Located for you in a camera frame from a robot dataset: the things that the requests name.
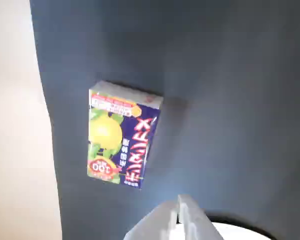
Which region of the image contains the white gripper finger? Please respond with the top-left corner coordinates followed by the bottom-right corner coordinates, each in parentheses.
top-left (177, 194), bottom-right (225, 240)
top-left (123, 199), bottom-right (179, 240)

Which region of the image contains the white round dish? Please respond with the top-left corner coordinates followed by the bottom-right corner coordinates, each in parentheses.
top-left (169, 219), bottom-right (273, 240)

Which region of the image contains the blue lemon juice carton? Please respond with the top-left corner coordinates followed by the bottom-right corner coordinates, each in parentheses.
top-left (86, 80), bottom-right (164, 190)

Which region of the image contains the dark grey mat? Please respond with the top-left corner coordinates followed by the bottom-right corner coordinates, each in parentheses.
top-left (29, 0), bottom-right (300, 240)

